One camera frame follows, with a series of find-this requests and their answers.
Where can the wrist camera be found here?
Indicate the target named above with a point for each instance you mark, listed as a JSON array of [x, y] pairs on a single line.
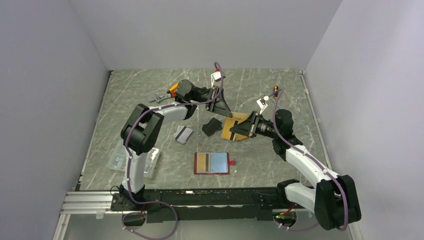
[[216, 77], [262, 103]]

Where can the silver credit card stack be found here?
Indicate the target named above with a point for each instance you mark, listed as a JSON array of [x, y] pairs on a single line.
[[183, 133]]

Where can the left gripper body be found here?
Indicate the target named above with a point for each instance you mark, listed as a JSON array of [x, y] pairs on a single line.
[[203, 95]]

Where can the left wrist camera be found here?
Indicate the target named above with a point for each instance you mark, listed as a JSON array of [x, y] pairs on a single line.
[[216, 77]]

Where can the single gold credit card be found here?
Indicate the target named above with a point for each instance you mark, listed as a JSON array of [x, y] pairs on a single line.
[[237, 117], [203, 162]]

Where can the red handled adjustable wrench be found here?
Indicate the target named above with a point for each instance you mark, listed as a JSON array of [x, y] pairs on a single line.
[[156, 98]]

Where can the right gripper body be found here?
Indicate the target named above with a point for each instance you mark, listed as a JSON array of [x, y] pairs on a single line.
[[261, 127]]

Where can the red leather card holder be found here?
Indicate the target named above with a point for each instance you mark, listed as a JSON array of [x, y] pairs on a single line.
[[219, 164]]

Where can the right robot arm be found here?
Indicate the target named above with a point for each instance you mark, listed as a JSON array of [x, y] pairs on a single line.
[[332, 197]]

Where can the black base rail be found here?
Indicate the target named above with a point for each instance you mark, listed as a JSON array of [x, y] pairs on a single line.
[[159, 205]]

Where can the clear plastic screw box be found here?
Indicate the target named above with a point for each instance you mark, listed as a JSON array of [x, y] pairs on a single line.
[[119, 155]]

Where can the aluminium frame rail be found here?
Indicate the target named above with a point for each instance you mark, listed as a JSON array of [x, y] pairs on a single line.
[[96, 203]]

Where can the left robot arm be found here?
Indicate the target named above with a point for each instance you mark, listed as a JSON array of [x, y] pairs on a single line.
[[142, 128]]

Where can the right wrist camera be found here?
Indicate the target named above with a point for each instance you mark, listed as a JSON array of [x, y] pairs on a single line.
[[262, 103]]

